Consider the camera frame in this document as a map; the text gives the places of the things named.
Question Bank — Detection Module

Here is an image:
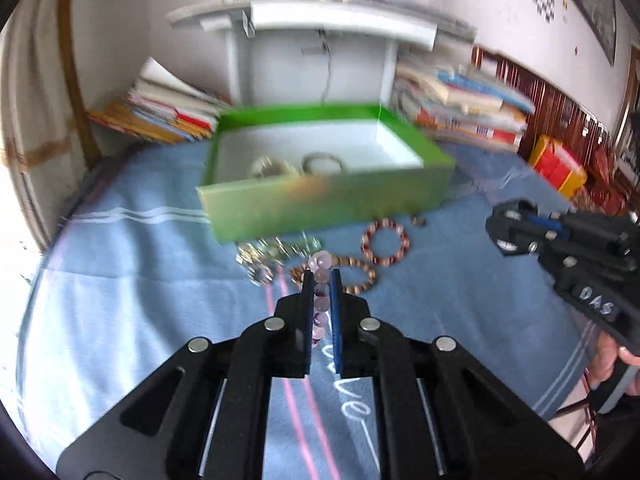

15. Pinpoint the blue striped bedsheet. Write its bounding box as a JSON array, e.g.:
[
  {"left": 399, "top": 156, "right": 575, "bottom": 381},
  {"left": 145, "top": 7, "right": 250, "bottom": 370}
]
[{"left": 14, "top": 138, "right": 599, "bottom": 480}]

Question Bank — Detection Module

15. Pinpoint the dark wooden headboard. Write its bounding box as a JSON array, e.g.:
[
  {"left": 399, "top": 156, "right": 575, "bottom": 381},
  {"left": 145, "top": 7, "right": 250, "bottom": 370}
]
[{"left": 471, "top": 46, "right": 629, "bottom": 216}]

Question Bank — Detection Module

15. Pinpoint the red bead bracelet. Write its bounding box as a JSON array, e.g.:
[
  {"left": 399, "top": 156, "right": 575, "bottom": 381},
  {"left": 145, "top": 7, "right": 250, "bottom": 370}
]
[{"left": 359, "top": 218, "right": 412, "bottom": 267}]

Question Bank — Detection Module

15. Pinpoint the left stack of books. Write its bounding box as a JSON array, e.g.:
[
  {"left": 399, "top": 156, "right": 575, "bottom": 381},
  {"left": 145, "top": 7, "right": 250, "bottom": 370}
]
[{"left": 88, "top": 58, "right": 233, "bottom": 144}]

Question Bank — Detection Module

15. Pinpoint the purple crystal bead bracelet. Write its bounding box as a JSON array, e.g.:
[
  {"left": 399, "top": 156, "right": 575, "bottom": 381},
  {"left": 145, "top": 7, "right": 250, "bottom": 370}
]
[{"left": 308, "top": 250, "right": 335, "bottom": 350}]

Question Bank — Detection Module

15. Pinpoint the white bedside desk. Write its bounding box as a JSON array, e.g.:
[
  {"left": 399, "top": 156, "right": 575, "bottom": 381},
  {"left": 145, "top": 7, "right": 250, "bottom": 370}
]
[{"left": 167, "top": 0, "right": 477, "bottom": 106}]

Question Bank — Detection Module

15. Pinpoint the right stack of books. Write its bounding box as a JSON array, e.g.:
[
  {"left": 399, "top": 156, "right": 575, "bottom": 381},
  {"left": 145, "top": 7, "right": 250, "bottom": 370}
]
[{"left": 393, "top": 52, "right": 536, "bottom": 154}]

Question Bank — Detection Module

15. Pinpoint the brown wooden bead bracelet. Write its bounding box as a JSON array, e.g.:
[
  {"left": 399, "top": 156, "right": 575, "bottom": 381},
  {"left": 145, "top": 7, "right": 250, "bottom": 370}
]
[{"left": 288, "top": 254, "right": 379, "bottom": 295}]

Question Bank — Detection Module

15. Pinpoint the beige curtain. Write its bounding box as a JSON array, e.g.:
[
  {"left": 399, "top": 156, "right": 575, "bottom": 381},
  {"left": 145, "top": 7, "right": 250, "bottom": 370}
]
[{"left": 1, "top": 0, "right": 101, "bottom": 249}]

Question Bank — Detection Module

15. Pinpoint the beige patterned bangle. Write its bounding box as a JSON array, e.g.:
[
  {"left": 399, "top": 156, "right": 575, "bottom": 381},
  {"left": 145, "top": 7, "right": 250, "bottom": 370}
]
[{"left": 248, "top": 156, "right": 299, "bottom": 179}]

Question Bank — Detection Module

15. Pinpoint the grey green bangle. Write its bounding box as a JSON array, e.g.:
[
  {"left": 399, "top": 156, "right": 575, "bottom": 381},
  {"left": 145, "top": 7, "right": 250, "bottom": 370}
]
[{"left": 302, "top": 152, "right": 346, "bottom": 176}]

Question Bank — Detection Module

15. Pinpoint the silver chain jewelry cluster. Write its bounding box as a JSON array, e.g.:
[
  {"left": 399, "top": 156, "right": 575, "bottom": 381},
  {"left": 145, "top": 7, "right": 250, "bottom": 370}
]
[{"left": 235, "top": 233, "right": 323, "bottom": 286}]

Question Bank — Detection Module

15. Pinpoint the right human hand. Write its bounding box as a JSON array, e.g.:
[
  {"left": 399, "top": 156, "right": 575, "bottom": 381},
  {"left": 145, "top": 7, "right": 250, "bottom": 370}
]
[{"left": 587, "top": 332, "right": 640, "bottom": 390}]

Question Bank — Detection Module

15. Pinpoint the red yellow gift bag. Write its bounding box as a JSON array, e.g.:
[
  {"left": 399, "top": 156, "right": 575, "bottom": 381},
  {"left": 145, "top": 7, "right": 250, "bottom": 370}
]
[{"left": 528, "top": 136, "right": 587, "bottom": 200}]

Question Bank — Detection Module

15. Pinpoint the green jewelry box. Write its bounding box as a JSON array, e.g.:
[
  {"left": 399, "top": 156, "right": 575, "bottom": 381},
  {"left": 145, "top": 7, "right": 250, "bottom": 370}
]
[{"left": 198, "top": 103, "right": 456, "bottom": 243}]

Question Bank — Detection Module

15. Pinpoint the stack of books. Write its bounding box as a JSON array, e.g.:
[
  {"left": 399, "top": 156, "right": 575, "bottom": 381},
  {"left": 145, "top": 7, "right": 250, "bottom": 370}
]
[
  {"left": 393, "top": 52, "right": 536, "bottom": 154},
  {"left": 88, "top": 58, "right": 233, "bottom": 144}
]

